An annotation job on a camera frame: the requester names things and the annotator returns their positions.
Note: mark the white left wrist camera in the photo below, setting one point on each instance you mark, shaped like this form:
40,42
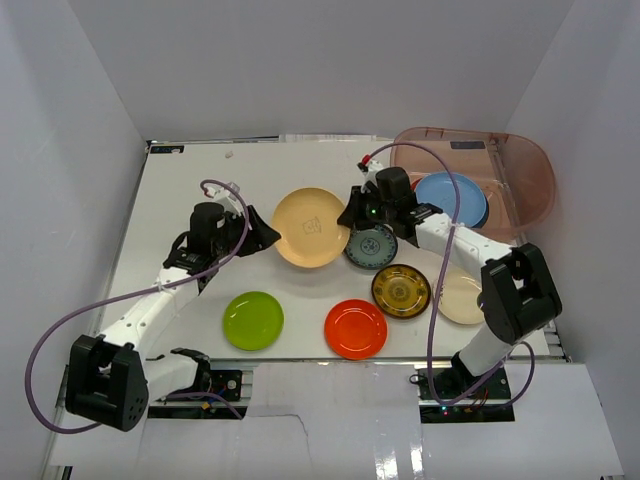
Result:
226,196

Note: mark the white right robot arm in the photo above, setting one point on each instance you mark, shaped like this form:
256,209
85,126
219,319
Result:
518,295

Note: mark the pink translucent plastic bin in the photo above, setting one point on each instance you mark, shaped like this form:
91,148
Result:
514,172

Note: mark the blue white patterned plate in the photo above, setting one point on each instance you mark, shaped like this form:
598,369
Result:
371,249

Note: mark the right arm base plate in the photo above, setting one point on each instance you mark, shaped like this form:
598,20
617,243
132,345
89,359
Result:
448,385

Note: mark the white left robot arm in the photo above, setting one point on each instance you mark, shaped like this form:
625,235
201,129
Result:
112,377

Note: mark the black label sticker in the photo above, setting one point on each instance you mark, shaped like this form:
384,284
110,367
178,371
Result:
166,149

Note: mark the lime green plate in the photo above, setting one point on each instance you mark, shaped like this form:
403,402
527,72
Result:
253,321

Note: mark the white paper sheets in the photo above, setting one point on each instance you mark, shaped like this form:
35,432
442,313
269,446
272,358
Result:
296,138

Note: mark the yellow brown patterned plate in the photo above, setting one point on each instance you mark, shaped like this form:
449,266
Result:
401,291

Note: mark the beige bear plate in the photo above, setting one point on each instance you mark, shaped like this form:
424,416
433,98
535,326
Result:
306,220

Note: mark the orange plate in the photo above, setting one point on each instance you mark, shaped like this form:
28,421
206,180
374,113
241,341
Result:
355,329

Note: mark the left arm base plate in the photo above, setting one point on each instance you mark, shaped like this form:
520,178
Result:
226,383

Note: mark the cream plate with black mark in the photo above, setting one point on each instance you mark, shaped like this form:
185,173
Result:
458,303

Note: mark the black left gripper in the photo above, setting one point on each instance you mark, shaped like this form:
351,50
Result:
245,232

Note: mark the light blue plate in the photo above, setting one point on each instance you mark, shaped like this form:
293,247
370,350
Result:
437,189

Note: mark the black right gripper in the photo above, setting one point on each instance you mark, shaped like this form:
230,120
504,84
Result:
354,217

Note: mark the dark teal blue plate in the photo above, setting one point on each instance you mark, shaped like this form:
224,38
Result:
481,215

